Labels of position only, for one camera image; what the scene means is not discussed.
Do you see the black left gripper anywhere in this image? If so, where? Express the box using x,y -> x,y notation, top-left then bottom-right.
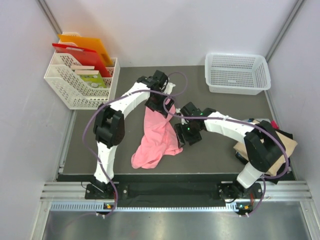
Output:
145,90 -> 175,119

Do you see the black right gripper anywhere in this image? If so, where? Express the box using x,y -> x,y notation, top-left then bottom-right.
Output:
174,121 -> 202,149

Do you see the pink t shirt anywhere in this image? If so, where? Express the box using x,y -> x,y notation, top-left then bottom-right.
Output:
131,107 -> 183,169

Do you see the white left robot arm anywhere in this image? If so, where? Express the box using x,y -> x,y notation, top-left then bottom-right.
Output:
93,76 -> 182,199

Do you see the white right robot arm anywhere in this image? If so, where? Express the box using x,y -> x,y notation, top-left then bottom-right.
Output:
171,107 -> 289,198

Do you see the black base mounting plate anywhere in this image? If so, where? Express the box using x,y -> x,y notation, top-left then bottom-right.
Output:
85,173 -> 262,208

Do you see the green booklet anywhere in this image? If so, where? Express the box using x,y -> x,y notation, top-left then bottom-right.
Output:
76,71 -> 107,89

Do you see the white blue folded garment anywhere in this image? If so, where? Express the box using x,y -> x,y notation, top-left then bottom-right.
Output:
244,118 -> 263,123

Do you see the white file organizer rack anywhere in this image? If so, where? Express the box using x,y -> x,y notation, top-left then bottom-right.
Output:
44,40 -> 120,110

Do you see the red plastic folder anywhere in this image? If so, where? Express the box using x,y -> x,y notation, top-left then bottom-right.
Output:
52,43 -> 112,78

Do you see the white perforated plastic basket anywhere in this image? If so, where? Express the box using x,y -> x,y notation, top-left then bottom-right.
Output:
204,53 -> 271,96

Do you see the beige booklet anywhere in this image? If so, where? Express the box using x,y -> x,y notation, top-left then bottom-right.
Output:
70,65 -> 100,75

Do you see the orange plastic folder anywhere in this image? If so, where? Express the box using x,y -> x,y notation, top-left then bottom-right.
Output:
58,34 -> 114,67

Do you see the magenta folded garment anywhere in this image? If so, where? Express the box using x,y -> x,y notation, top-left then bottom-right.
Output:
270,120 -> 280,130

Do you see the beige folded t shirt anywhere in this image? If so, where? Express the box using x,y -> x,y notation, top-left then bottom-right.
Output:
242,120 -> 286,173

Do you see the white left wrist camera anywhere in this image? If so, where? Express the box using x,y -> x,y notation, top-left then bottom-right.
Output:
163,82 -> 176,95

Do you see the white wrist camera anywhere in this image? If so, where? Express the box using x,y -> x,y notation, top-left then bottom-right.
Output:
175,107 -> 187,125
163,82 -> 176,95

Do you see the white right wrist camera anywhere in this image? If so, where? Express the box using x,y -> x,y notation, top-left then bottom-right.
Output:
175,107 -> 187,125

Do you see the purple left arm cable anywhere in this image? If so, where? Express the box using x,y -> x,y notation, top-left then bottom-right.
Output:
82,71 -> 189,217

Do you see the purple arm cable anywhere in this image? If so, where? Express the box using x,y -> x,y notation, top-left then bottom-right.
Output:
82,71 -> 189,217
172,109 -> 291,217

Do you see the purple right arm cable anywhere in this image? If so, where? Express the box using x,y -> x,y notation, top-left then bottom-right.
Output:
172,109 -> 291,217

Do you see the aluminium frame rail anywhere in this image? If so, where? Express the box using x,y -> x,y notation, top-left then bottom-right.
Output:
30,181 -> 320,240

